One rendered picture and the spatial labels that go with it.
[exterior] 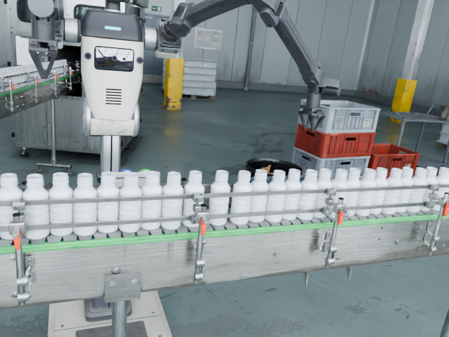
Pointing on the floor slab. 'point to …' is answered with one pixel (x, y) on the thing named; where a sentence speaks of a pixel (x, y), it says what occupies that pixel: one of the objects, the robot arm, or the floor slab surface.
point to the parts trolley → (419, 132)
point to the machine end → (69, 136)
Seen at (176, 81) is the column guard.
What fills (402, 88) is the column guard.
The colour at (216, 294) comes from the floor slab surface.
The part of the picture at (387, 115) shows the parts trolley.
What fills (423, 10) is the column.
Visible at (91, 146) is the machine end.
